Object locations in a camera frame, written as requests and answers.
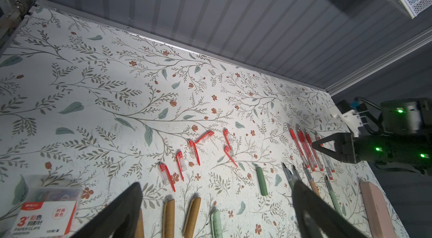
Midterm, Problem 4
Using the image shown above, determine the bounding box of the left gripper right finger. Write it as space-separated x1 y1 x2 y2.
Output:
292 180 365 238

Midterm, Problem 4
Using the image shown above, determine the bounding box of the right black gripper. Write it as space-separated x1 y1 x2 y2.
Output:
312 132 432 164

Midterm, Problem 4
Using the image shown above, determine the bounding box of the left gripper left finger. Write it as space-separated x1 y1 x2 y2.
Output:
72 182 143 238

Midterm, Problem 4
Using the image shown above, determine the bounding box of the gold marker cap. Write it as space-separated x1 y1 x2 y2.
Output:
183 197 201 238
134 210 145 238
163 199 176 238

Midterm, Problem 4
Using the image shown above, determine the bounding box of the light green marker pen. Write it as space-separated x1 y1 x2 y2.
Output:
325 176 343 216

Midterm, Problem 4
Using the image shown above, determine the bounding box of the dark green marker pen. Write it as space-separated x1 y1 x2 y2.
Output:
282 162 294 190

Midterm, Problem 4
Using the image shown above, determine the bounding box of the red pen cap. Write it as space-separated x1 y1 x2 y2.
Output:
224 146 238 168
176 150 187 181
223 129 232 151
188 140 201 166
196 130 214 144
159 163 176 192

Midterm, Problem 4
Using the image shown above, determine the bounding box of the dark green marker cap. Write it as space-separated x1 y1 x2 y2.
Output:
255 165 268 196

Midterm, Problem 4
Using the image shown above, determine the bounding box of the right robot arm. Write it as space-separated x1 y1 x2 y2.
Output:
311 97 432 176

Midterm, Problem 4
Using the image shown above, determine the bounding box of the pink pencil case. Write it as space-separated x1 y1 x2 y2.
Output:
360 180 397 238

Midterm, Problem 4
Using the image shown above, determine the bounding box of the paper clip box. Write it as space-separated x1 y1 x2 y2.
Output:
5 187 83 238

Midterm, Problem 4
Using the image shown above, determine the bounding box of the floral table mat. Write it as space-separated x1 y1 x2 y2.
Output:
0 5 409 238

